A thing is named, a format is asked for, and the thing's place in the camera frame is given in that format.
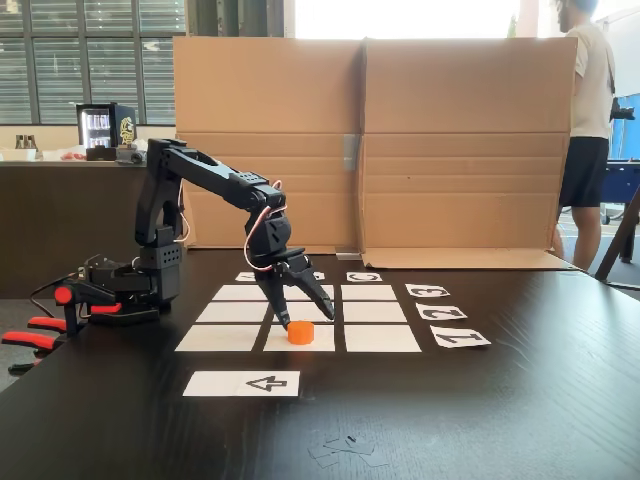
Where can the round orange token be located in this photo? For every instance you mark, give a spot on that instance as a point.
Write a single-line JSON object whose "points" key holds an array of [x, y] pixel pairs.
{"points": [[300, 334]]}

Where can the paper sheet letter B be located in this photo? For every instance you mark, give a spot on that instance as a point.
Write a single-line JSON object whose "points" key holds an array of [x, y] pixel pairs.
{"points": [[320, 275]]}

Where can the paper sheet letter A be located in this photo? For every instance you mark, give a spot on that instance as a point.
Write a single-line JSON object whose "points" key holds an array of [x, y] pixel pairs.
{"points": [[242, 276]]}

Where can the paper sheet letter C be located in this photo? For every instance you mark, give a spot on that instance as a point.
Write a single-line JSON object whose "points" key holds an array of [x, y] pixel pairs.
{"points": [[351, 276]]}

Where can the grey tape strip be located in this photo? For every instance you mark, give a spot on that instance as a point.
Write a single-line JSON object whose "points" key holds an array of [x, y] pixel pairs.
{"points": [[351, 151], [348, 255]]}

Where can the paper sheet number 3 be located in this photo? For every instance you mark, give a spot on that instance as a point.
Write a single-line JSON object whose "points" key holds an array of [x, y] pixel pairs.
{"points": [[411, 290]]}

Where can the white paper arrow sheet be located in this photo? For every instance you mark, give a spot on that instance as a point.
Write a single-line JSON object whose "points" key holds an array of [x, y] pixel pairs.
{"points": [[210, 385]]}

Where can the paper sheet number 2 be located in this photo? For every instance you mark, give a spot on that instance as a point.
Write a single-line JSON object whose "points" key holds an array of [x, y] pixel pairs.
{"points": [[457, 315]]}

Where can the paper sheet number 1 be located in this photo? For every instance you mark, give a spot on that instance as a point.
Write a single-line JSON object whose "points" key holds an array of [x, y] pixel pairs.
{"points": [[480, 341]]}

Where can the grey device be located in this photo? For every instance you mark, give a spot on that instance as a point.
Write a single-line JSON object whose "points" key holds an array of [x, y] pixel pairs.
{"points": [[127, 157]]}

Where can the black lit mini fridge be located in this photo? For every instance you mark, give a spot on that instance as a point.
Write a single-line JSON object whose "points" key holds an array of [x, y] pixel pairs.
{"points": [[125, 127]]}

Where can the red black clamp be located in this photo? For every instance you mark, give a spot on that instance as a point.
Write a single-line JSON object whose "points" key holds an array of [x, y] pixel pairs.
{"points": [[30, 341], [62, 295]]}

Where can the small black box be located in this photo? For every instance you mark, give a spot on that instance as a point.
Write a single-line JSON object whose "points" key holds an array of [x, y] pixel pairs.
{"points": [[101, 153]]}

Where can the large brown cardboard screen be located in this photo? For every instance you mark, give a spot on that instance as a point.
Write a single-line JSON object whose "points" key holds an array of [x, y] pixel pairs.
{"points": [[450, 100]]}

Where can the dark brown counter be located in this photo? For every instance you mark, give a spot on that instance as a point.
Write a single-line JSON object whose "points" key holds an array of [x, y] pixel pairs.
{"points": [[50, 225]]}

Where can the white tray with red items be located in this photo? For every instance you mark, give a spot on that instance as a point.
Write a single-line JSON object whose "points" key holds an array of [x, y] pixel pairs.
{"points": [[70, 155]]}

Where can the brown glass bottle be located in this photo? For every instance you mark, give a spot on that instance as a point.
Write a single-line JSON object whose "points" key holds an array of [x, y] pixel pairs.
{"points": [[19, 142], [32, 142]]}

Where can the white container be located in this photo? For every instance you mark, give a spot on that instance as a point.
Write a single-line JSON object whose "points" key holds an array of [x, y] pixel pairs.
{"points": [[20, 154]]}

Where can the dark wooden stand leg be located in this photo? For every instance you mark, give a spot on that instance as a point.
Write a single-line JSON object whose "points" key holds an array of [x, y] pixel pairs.
{"points": [[620, 240]]}

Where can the blue foosball table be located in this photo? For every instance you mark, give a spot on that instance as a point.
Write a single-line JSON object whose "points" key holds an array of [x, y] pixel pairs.
{"points": [[625, 182]]}

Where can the person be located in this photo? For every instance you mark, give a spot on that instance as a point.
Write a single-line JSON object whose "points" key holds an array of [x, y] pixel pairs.
{"points": [[592, 75]]}

